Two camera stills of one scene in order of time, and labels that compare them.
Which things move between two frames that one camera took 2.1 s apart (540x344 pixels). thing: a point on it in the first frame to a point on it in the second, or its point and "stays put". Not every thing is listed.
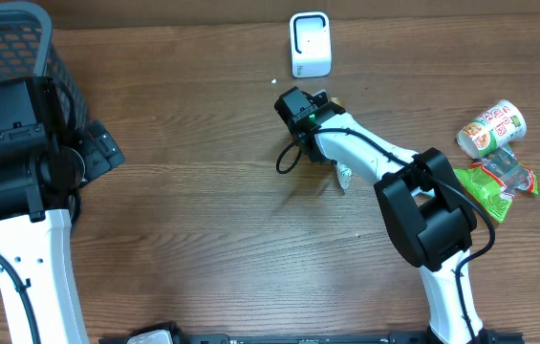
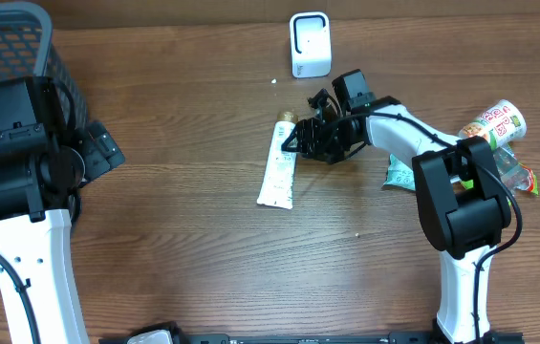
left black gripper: [99, 149] stays put
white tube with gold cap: [345, 173] to [277, 187]
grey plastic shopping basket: [6, 40] stays put
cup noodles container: [501, 124] stays put
